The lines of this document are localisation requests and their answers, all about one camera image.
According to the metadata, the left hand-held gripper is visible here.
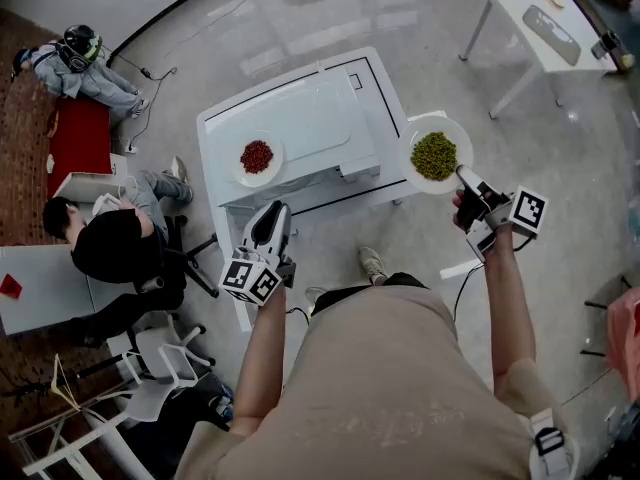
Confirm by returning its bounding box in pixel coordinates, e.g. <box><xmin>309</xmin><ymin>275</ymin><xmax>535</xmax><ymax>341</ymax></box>
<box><xmin>218</xmin><ymin>200</ymin><xmax>298</xmax><ymax>309</ymax></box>

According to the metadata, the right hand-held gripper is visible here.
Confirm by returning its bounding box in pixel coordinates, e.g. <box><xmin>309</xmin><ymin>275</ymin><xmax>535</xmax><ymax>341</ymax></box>
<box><xmin>455</xmin><ymin>163</ymin><xmax>550</xmax><ymax>265</ymax></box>

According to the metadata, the white plate of green beans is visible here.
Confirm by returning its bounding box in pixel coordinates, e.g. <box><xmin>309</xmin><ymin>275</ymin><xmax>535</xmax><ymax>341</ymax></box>
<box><xmin>397</xmin><ymin>116</ymin><xmax>475</xmax><ymax>196</ymax></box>

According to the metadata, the white work table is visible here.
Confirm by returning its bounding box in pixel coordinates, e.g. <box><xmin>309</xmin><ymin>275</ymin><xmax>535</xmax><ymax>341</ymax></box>
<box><xmin>202</xmin><ymin>62</ymin><xmax>386</xmax><ymax>333</ymax></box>

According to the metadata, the person's left forearm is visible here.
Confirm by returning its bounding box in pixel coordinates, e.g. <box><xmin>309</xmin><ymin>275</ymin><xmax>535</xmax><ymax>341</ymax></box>
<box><xmin>228</xmin><ymin>284</ymin><xmax>290</xmax><ymax>438</ymax></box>

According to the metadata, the person's right forearm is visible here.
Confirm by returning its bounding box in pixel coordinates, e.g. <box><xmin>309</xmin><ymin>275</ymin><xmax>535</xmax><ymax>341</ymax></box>
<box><xmin>481</xmin><ymin>226</ymin><xmax>540</xmax><ymax>398</ymax></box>

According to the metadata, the person's right hand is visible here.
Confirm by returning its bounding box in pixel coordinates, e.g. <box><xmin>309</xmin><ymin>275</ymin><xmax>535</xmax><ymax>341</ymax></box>
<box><xmin>451</xmin><ymin>189</ymin><xmax>466</xmax><ymax>230</ymax></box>

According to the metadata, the white plate of red beans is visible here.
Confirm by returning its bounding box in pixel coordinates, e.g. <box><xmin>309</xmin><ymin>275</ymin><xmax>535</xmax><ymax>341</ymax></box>
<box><xmin>230</xmin><ymin>129</ymin><xmax>285</xmax><ymax>190</ymax></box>

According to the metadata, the black office chair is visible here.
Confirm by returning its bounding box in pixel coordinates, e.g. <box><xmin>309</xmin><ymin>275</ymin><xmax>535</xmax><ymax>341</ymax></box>
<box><xmin>133</xmin><ymin>214</ymin><xmax>222</xmax><ymax>300</ymax></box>

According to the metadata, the person's beige shoe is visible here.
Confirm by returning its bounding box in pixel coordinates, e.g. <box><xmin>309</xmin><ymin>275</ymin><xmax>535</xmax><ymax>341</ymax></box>
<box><xmin>356</xmin><ymin>246</ymin><xmax>390</xmax><ymax>287</ymax></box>

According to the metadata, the white table with black line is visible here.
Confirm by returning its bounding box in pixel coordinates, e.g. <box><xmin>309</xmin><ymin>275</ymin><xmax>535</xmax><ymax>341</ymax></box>
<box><xmin>195</xmin><ymin>46</ymin><xmax>449</xmax><ymax>210</ymax></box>

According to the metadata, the small white table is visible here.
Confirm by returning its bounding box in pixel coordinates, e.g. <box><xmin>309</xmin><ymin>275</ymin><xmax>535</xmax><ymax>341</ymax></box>
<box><xmin>457</xmin><ymin>0</ymin><xmax>620</xmax><ymax>120</ymax></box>

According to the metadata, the grey tray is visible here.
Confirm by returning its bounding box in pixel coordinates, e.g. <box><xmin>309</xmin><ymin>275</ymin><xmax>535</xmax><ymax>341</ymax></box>
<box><xmin>521</xmin><ymin>4</ymin><xmax>583</xmax><ymax>68</ymax></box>

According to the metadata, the white chair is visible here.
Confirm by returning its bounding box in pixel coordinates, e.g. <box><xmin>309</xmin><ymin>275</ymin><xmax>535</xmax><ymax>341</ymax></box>
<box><xmin>106</xmin><ymin>311</ymin><xmax>217</xmax><ymax>425</ymax></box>

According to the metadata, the person's beige shirt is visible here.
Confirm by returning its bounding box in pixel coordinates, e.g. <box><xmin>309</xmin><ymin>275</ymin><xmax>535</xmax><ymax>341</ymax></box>
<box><xmin>173</xmin><ymin>284</ymin><xmax>582</xmax><ymax>480</ymax></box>

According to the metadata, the pink bag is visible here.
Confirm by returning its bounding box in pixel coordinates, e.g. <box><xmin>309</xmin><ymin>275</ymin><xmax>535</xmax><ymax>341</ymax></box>
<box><xmin>605</xmin><ymin>287</ymin><xmax>640</xmax><ymax>405</ymax></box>

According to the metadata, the wooden clothes hanger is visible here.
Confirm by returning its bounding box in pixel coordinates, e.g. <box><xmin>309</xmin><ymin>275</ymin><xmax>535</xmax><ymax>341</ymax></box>
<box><xmin>48</xmin><ymin>352</ymin><xmax>82</xmax><ymax>413</ymax></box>

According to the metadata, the white metal rack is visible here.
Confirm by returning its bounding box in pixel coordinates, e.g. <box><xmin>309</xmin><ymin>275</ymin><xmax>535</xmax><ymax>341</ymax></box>
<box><xmin>8</xmin><ymin>401</ymin><xmax>152</xmax><ymax>480</ymax></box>

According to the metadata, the black floor cable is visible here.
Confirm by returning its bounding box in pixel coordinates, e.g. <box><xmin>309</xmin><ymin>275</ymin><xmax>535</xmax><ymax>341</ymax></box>
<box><xmin>106</xmin><ymin>49</ymin><xmax>179</xmax><ymax>155</ymax></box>

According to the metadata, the red wall sign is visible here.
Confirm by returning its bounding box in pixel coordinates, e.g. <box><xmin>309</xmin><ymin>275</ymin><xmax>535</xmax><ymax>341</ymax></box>
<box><xmin>0</xmin><ymin>273</ymin><xmax>24</xmax><ymax>300</ymax></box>

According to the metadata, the white strap with black buckle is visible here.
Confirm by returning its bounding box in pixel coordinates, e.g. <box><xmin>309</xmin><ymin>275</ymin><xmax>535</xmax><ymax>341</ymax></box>
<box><xmin>528</xmin><ymin>406</ymin><xmax>582</xmax><ymax>480</ymax></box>

